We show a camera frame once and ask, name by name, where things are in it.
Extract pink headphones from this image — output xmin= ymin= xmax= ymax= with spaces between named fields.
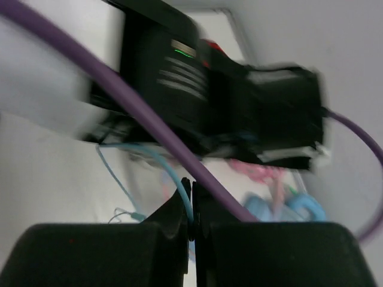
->
xmin=228 ymin=160 xmax=285 ymax=213

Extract aluminium table edge rail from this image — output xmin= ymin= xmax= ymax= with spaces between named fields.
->
xmin=221 ymin=7 xmax=257 ymax=66

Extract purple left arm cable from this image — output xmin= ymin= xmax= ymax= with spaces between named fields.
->
xmin=0 ymin=0 xmax=383 ymax=245

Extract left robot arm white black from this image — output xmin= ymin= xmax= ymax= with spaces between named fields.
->
xmin=1 ymin=1 xmax=207 ymax=177

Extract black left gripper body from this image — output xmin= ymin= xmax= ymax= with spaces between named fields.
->
xmin=199 ymin=39 xmax=324 ymax=170

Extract light blue headphone cable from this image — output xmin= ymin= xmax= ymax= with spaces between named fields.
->
xmin=96 ymin=142 xmax=198 ymax=264

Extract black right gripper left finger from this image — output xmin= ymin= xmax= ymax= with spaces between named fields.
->
xmin=1 ymin=192 xmax=189 ymax=286

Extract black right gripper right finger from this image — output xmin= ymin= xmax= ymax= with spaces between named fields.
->
xmin=192 ymin=183 xmax=376 ymax=287

